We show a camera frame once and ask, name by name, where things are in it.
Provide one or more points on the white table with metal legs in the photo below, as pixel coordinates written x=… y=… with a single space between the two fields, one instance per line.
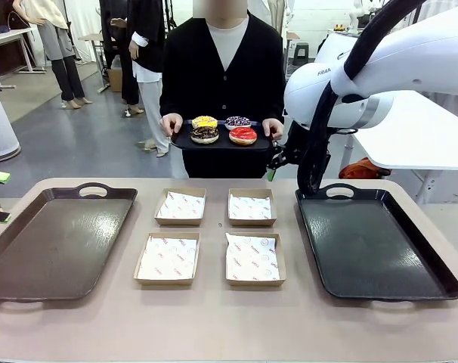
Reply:
x=421 y=132

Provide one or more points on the white background desk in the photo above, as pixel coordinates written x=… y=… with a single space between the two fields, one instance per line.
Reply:
x=6 y=36

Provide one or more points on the brown cardboard carton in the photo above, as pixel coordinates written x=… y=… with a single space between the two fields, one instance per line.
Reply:
x=115 y=79

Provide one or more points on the person torso in black cardigan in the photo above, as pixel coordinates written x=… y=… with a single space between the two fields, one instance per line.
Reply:
x=198 y=75

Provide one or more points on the yellow frosted sprinkled donut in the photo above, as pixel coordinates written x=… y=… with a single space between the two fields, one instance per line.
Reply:
x=204 y=121

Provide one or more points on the large black serving tray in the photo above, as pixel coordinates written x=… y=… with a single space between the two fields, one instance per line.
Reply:
x=365 y=249

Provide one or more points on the small wooden background table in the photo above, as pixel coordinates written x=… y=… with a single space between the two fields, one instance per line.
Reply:
x=91 y=37

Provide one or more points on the mannequin in dark clothes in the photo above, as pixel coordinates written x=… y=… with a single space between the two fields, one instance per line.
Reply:
x=117 y=45

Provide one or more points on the orange bag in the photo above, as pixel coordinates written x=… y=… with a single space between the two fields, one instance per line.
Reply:
x=359 y=169

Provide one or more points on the small black serving tray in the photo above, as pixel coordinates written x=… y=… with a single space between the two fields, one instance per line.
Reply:
x=223 y=146

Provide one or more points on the red glazed donut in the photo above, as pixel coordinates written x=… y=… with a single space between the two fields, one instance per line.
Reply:
x=236 y=135

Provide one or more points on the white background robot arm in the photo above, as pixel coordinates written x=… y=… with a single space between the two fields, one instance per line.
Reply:
x=355 y=17

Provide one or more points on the person left hand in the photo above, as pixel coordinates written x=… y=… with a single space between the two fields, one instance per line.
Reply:
x=274 y=125

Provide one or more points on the grey plastic stool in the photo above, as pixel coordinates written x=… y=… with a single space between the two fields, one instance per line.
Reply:
x=301 y=53

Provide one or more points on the person right hand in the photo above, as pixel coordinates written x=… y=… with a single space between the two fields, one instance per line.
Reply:
x=170 y=125

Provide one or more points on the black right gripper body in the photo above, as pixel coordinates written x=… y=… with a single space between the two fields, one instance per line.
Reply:
x=291 y=153

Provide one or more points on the purple white sprinkled donut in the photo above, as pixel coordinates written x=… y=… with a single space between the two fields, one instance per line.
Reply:
x=237 y=121

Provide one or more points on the person left forearm black sleeve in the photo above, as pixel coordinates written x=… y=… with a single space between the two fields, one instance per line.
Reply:
x=276 y=104

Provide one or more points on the chocolate frosted donut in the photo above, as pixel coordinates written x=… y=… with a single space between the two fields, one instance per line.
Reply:
x=198 y=136

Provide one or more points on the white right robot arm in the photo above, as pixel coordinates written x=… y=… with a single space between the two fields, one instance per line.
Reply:
x=403 y=49

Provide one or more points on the large brown serving tray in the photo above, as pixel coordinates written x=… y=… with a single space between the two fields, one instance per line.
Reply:
x=55 y=242

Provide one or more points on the kraft cardboard food box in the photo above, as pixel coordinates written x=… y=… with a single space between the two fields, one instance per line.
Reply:
x=163 y=281
x=251 y=222
x=180 y=222
x=255 y=283

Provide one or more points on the person right forearm black sleeve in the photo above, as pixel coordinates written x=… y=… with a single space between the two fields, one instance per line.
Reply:
x=169 y=102

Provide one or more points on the small yellow objects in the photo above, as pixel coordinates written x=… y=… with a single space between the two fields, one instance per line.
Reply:
x=339 y=27

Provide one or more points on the mannequin black jacket white trousers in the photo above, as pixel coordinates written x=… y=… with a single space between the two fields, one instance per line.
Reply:
x=149 y=45

